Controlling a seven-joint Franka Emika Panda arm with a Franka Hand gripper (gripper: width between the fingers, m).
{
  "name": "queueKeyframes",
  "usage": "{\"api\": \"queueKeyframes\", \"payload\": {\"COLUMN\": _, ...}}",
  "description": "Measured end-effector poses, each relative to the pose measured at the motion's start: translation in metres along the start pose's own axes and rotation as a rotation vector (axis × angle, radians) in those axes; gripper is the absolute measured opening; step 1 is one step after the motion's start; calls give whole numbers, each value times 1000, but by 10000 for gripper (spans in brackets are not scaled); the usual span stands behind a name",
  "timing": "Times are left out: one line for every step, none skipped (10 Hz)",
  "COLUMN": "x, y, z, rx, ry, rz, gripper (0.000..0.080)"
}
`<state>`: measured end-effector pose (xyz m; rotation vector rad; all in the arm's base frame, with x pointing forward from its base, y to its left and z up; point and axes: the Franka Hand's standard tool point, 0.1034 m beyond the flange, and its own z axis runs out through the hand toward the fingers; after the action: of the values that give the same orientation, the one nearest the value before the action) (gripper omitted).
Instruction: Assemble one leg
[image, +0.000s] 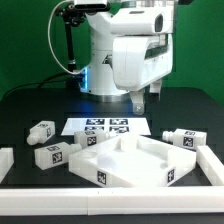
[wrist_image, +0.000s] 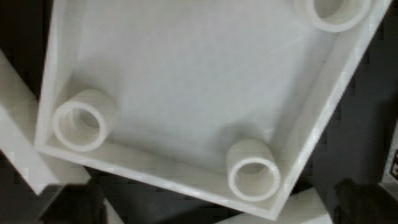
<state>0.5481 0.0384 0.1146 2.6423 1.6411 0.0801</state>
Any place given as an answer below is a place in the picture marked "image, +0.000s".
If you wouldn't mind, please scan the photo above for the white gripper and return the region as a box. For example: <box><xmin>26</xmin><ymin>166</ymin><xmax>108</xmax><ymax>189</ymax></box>
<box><xmin>112</xmin><ymin>34</ymin><xmax>173</xmax><ymax>115</ymax></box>

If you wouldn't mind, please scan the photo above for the black cable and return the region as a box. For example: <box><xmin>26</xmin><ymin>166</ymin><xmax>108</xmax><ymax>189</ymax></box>
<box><xmin>0</xmin><ymin>71</ymin><xmax>73</xmax><ymax>101</ymax></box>

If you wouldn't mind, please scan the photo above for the black camera stand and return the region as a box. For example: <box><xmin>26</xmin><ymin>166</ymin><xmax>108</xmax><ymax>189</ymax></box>
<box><xmin>55</xmin><ymin>3</ymin><xmax>84</xmax><ymax>91</ymax></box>

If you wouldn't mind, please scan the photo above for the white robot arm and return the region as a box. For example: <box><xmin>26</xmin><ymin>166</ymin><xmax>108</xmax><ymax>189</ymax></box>
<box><xmin>74</xmin><ymin>0</ymin><xmax>178</xmax><ymax>115</ymax></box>

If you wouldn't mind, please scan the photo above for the white fence bar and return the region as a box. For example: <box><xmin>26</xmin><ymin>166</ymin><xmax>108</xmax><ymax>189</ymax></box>
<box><xmin>196</xmin><ymin>145</ymin><xmax>224</xmax><ymax>186</ymax></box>
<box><xmin>0</xmin><ymin>186</ymin><xmax>224</xmax><ymax>216</ymax></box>

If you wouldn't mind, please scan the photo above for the white marker sheet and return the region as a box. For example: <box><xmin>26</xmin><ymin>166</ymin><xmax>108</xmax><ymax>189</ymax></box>
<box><xmin>61</xmin><ymin>118</ymin><xmax>151</xmax><ymax>136</ymax></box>

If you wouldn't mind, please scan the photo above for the white cable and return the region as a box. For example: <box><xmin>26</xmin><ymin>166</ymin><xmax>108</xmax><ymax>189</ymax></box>
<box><xmin>47</xmin><ymin>0</ymin><xmax>87</xmax><ymax>75</ymax></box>

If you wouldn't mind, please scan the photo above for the white left fence block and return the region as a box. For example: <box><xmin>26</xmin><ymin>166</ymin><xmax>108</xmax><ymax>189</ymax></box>
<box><xmin>0</xmin><ymin>148</ymin><xmax>14</xmax><ymax>183</ymax></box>

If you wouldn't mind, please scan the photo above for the white right fence bar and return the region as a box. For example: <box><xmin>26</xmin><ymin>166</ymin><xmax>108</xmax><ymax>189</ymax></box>
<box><xmin>196</xmin><ymin>145</ymin><xmax>224</xmax><ymax>186</ymax></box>

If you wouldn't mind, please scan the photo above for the white front fence bar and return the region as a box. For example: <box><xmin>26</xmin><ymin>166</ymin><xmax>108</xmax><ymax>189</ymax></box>
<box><xmin>0</xmin><ymin>186</ymin><xmax>224</xmax><ymax>216</ymax></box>

